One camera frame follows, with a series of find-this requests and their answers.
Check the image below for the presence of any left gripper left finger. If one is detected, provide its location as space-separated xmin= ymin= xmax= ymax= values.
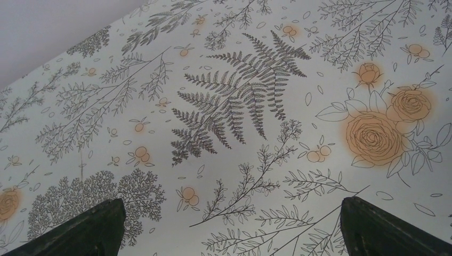
xmin=6 ymin=198 xmax=126 ymax=255

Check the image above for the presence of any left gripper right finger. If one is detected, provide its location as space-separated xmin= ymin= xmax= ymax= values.
xmin=340 ymin=196 xmax=451 ymax=255

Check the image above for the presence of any floral patterned table mat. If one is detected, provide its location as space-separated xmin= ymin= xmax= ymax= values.
xmin=1 ymin=1 xmax=451 ymax=255

